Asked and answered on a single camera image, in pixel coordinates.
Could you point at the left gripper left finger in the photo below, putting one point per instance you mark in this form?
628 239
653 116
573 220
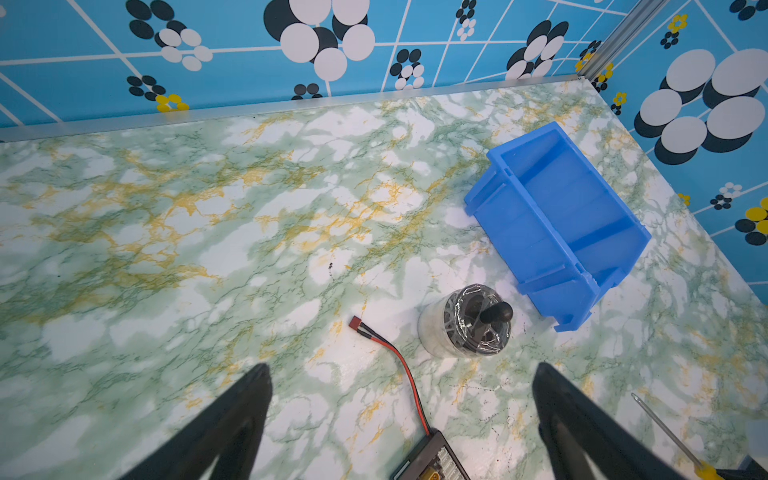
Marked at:
223 439

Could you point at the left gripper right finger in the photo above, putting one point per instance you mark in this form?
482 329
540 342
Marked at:
580 437

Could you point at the yellow handled screwdriver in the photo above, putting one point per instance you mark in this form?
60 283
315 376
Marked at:
703 470

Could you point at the blue plastic bin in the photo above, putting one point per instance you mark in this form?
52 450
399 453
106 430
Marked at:
562 230

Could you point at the black power distribution board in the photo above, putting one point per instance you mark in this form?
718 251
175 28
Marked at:
432 458

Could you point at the clear jar black lid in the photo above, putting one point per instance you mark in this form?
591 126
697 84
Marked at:
473 321

